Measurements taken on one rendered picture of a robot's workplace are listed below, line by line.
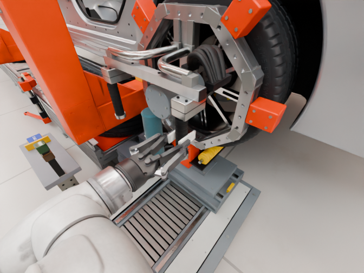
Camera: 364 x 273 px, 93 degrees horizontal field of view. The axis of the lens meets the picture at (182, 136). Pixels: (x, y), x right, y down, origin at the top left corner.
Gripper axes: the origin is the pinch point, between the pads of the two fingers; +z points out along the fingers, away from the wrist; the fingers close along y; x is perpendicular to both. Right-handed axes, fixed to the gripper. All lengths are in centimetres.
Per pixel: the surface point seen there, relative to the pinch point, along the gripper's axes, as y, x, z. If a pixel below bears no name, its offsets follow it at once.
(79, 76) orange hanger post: -60, 3, -1
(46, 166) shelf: -67, -38, -32
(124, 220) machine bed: -33, -76, -16
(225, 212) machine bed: 11, -75, 29
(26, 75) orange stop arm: -205, -33, -2
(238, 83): -6.1, -0.9, 47.6
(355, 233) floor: 79, -83, 74
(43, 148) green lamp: -53, -19, -28
